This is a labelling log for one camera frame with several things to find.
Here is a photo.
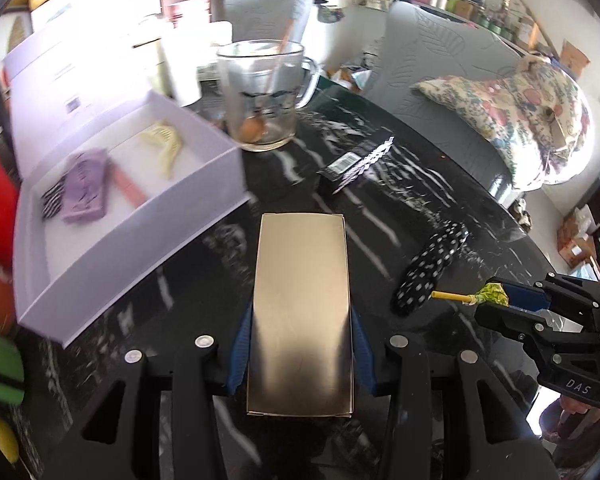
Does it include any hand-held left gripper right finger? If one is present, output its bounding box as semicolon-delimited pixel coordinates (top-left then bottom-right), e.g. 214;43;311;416
350;307;560;480

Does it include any yellow round object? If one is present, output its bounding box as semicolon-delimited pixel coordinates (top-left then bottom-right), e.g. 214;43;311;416
0;402;21;463

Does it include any black white checked scrunchie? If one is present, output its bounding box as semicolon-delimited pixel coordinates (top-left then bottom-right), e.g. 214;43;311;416
41;180;67;219

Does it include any green plastic lid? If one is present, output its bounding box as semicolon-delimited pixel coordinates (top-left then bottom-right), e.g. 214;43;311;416
0;332;27;404

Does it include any white mini fridge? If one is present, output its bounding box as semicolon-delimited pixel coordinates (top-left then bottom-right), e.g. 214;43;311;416
30;0;161;36

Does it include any cream hair claw clip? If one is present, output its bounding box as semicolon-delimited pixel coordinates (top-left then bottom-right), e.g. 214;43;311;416
139;120;185;180

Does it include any yellow green lollipop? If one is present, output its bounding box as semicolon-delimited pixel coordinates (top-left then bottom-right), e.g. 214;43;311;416
431;282;510;308

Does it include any small brown ball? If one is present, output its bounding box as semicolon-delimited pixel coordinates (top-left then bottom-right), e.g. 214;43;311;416
243;117;267;141

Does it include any pink cosmetic tube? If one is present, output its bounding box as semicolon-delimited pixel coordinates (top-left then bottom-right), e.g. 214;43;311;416
107;162;148;207

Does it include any gold rectangular box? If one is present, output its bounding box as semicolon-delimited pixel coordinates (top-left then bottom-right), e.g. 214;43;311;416
246;212;355;418

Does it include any cardboard box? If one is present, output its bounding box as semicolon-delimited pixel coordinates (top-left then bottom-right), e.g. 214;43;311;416
557;210;600;268

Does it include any floral pillow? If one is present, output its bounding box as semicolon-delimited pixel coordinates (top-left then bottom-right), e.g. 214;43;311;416
411;55;593;191

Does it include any purple makeup palette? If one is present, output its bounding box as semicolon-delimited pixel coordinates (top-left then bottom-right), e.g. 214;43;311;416
61;148;110;223

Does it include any rose gold straw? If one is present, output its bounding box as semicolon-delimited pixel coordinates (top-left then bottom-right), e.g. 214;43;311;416
266;15;297;111

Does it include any grey leaf pattern chair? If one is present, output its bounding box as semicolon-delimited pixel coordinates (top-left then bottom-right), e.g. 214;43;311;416
365;0;530;196
223;0;313;46

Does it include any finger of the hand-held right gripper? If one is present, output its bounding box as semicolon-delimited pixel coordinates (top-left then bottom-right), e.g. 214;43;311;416
474;302;600;361
490;272;600;312

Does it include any dry branch decoration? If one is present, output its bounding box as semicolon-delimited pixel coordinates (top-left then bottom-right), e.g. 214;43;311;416
500;0;560;51

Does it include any row of cosmetic bottles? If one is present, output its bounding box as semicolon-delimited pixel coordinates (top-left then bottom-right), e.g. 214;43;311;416
415;0;540;46

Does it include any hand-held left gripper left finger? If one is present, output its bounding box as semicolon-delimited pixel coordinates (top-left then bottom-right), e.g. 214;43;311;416
39;305;255;480

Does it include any woven straw fan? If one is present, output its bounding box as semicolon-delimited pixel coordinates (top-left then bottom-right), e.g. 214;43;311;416
7;15;31;51

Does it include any lavender gift box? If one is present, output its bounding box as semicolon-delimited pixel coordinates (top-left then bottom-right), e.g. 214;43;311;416
2;22;251;348

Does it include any black polka dot scrunchie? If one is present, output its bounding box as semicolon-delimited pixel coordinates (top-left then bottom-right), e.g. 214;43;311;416
390;221;469;317

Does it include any clear glass mug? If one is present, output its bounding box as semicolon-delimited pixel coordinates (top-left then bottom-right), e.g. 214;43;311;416
216;40;321;152

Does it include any black slim cosmetic box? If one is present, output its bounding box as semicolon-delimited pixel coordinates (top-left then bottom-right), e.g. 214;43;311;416
316;135;395;196

